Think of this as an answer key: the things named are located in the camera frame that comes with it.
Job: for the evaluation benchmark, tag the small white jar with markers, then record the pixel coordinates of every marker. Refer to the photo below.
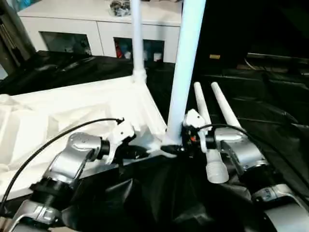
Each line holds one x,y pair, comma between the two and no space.
128,54
157,56

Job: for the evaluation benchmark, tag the white plastic table top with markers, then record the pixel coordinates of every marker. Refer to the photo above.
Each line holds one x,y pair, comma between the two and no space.
60,116

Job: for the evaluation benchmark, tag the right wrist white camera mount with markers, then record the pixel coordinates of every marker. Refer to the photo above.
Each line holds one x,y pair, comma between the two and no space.
194,119

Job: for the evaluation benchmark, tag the black work mat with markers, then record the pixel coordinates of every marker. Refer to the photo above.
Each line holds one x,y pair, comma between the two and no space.
265,101

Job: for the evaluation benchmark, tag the white cabinet with glass doors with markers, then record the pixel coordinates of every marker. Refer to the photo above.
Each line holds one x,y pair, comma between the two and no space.
72,26

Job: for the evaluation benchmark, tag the black cabinet with yellow label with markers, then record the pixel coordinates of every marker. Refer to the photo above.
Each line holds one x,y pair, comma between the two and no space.
224,29

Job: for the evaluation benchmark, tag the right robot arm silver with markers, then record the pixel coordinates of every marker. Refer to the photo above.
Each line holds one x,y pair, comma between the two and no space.
246,152

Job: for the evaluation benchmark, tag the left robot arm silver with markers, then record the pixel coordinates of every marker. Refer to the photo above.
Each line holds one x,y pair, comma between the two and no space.
70,157

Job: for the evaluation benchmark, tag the red package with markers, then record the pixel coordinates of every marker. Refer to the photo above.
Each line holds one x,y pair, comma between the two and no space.
118,49

